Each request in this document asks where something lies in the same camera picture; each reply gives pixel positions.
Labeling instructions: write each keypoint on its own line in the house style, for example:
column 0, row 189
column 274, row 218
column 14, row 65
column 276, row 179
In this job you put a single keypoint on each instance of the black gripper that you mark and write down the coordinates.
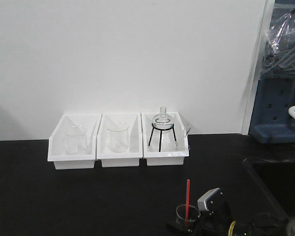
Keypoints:
column 214, row 222

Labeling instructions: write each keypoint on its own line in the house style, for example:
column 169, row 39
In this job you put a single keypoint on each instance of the clear glass beaker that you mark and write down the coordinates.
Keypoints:
column 194, row 215

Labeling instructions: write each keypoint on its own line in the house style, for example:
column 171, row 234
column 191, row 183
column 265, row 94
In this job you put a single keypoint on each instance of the red plastic spoon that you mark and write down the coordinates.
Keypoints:
column 187, row 202

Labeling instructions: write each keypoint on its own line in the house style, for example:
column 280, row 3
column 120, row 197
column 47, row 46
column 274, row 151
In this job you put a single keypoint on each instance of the glass beaker in middle bin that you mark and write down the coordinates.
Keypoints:
column 118, row 137

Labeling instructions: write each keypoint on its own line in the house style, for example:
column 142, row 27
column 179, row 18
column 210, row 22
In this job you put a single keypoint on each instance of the glass beaker in bin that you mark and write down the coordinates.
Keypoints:
column 75, row 140
column 118, row 137

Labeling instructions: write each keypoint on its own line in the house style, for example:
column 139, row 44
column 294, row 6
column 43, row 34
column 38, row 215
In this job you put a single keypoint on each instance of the glass beaker in left bin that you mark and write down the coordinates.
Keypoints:
column 75, row 140

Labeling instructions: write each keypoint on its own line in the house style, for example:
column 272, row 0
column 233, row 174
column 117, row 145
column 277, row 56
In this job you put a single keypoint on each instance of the black sink basin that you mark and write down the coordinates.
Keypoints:
column 276, row 179

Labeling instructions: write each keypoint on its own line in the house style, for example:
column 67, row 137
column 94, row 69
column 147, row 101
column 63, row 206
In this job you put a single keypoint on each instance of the white plastic bin right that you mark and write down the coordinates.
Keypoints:
column 171, row 153

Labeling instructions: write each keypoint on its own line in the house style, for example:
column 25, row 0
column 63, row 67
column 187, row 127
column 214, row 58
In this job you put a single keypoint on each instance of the white plastic bin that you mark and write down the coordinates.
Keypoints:
column 171, row 153
column 132, row 156
column 56, row 148

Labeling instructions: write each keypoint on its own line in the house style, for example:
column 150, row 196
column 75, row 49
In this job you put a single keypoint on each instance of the round glass flask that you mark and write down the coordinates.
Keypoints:
column 163, row 120

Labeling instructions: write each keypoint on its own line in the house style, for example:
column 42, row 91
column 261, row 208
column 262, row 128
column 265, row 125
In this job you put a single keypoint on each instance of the white plastic bin middle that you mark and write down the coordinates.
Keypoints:
column 132, row 156

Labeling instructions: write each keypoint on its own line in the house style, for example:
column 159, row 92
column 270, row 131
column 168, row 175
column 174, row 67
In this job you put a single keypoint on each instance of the blue pegboard drying rack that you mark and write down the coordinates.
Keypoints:
column 270, row 121

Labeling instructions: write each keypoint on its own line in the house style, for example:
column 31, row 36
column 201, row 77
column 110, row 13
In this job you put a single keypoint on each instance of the white plastic bin left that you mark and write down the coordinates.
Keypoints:
column 56, row 148

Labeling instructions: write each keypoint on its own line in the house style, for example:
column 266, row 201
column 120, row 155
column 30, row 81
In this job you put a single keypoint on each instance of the clear plastic wrap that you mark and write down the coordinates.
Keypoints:
column 280, row 43

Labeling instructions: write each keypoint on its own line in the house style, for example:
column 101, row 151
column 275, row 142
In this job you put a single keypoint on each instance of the black wire tripod stand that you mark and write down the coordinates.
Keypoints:
column 160, row 135

